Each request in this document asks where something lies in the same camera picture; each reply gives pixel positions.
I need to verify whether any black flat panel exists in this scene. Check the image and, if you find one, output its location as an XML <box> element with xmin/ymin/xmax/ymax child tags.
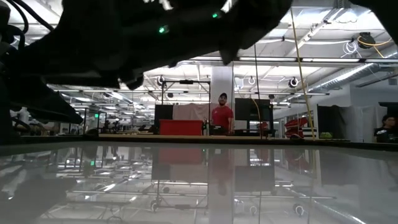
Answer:
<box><xmin>154</xmin><ymin>104</ymin><xmax>174</xmax><ymax>129</ymax></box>

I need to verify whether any red plastic bin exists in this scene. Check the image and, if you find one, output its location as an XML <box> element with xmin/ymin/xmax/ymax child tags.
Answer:
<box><xmin>159</xmin><ymin>119</ymin><xmax>205</xmax><ymax>136</ymax></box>

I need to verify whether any white building column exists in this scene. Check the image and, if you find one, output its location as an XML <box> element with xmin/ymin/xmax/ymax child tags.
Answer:
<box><xmin>210</xmin><ymin>66</ymin><xmax>234</xmax><ymax>106</ymax></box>

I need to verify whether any person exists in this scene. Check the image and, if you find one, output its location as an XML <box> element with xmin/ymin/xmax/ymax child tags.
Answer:
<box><xmin>211</xmin><ymin>92</ymin><xmax>234</xmax><ymax>135</ymax></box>
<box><xmin>374</xmin><ymin>114</ymin><xmax>398</xmax><ymax>144</ymax></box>

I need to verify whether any black monitor on stand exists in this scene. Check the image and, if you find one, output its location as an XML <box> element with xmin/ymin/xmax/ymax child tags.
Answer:
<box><xmin>234</xmin><ymin>98</ymin><xmax>275</xmax><ymax>138</ymax></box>

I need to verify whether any long ceiling light strip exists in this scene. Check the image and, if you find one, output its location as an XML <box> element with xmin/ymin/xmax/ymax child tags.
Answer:
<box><xmin>189</xmin><ymin>57</ymin><xmax>398</xmax><ymax>64</ymax></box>

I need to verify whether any red storage bin rack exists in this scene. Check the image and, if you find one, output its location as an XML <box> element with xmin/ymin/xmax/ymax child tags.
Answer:
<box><xmin>284</xmin><ymin>116</ymin><xmax>318</xmax><ymax>139</ymax></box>

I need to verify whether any dark fabric partition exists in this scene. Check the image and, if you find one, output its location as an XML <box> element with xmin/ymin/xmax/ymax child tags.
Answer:
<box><xmin>317</xmin><ymin>105</ymin><xmax>346</xmax><ymax>141</ymax></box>

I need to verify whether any black desk screen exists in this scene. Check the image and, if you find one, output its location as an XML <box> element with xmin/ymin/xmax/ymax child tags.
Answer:
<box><xmin>378</xmin><ymin>101</ymin><xmax>398</xmax><ymax>118</ymax></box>

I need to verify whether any black metal gantry frame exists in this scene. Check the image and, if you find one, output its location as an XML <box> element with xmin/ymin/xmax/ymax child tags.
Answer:
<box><xmin>160</xmin><ymin>80</ymin><xmax>211</xmax><ymax>106</ymax></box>

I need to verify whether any black hanging cable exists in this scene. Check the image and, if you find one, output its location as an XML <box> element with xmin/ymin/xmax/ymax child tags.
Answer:
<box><xmin>253</xmin><ymin>43</ymin><xmax>264</xmax><ymax>139</ymax></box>

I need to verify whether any yellow hanging cable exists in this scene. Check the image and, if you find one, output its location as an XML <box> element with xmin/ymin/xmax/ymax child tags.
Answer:
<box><xmin>289</xmin><ymin>8</ymin><xmax>317</xmax><ymax>141</ymax></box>

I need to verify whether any white coiled cable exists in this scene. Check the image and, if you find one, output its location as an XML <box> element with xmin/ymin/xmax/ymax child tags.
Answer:
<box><xmin>343</xmin><ymin>40</ymin><xmax>359</xmax><ymax>57</ymax></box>

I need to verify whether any silver ventilation duct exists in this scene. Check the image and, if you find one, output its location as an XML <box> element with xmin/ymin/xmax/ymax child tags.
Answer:
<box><xmin>307</xmin><ymin>51</ymin><xmax>398</xmax><ymax>94</ymax></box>

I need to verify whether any black ceiling cable reel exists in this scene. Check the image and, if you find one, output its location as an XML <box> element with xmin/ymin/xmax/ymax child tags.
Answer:
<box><xmin>357</xmin><ymin>32</ymin><xmax>377</xmax><ymax>50</ymax></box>

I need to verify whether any black aluminium table frame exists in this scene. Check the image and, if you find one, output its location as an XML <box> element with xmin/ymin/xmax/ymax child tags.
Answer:
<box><xmin>0</xmin><ymin>134</ymin><xmax>398</xmax><ymax>156</ymax></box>

